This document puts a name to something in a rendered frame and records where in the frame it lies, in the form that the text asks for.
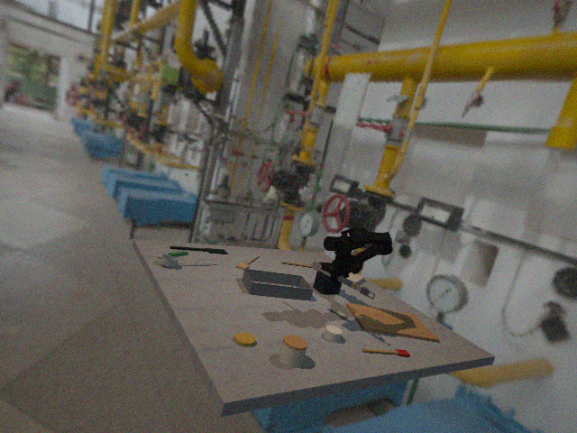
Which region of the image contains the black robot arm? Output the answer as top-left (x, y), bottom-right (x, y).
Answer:
top-left (324, 226), bottom-right (393, 274)

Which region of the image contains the wooden board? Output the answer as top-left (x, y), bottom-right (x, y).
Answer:
top-left (346, 303), bottom-right (439, 343)

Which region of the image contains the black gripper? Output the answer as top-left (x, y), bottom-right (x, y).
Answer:
top-left (321, 251), bottom-right (352, 287)

